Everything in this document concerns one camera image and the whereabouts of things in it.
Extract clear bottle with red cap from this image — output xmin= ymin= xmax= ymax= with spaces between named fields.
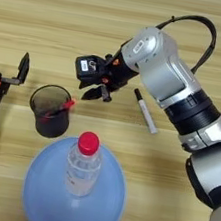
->
xmin=61 ymin=128 xmax=108 ymax=200

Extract white marker with black cap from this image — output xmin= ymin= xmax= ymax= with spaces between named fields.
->
xmin=127 ymin=87 xmax=165 ymax=136

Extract black mesh pen cup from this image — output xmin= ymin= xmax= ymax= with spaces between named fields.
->
xmin=24 ymin=81 xmax=76 ymax=141

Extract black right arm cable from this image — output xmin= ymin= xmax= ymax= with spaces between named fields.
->
xmin=149 ymin=9 xmax=220 ymax=78

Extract blue plastic plate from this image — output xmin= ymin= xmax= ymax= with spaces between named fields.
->
xmin=18 ymin=130 xmax=135 ymax=221

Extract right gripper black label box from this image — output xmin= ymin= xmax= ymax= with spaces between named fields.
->
xmin=72 ymin=52 xmax=108 ymax=84

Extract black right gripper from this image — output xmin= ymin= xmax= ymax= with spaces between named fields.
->
xmin=76 ymin=46 xmax=143 ymax=108

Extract red and black pen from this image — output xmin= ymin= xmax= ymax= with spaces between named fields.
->
xmin=40 ymin=93 xmax=78 ymax=123

